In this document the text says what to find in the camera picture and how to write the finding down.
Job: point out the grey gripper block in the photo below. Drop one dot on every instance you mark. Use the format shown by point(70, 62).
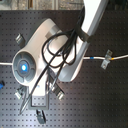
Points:
point(36, 103)

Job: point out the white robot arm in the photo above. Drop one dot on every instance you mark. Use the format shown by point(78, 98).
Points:
point(51, 54)

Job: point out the metal cable clip lower left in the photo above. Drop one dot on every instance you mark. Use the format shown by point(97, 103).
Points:
point(20, 92)

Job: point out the metal cable clip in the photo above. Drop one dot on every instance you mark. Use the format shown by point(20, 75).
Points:
point(57, 91)
point(20, 92)
point(107, 59)
point(40, 117)
point(20, 39)

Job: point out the metal cable clip bottom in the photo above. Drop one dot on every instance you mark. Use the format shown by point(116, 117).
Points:
point(40, 117)

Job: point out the metal cable clip centre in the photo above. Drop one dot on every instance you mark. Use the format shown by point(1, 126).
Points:
point(57, 91)

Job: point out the metal cable clip upper left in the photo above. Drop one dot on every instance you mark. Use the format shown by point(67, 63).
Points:
point(20, 39)

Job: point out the metal cable clip right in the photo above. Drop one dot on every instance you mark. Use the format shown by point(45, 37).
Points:
point(107, 59)

